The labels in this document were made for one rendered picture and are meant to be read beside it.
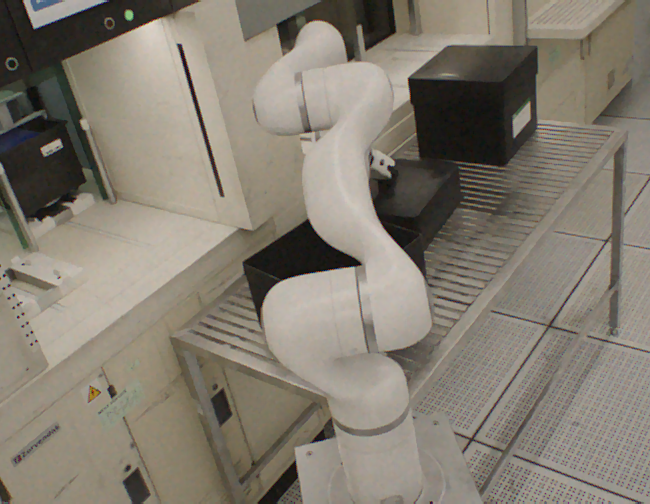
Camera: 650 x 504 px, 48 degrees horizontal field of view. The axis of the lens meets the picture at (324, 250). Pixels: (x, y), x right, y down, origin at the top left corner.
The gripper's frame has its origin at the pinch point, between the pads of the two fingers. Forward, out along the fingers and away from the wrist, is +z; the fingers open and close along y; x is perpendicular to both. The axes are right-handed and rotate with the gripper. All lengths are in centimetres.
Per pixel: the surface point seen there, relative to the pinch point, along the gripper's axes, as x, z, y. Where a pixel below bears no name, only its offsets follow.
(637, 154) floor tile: -78, 203, -29
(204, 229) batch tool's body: 23.1, -20.8, 35.6
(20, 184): 22, -41, 81
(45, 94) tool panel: -11, -22, 108
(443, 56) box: -46, 28, 4
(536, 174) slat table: -12.9, 30.8, -29.4
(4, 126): 8, -45, 88
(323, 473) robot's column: 66, -48, -25
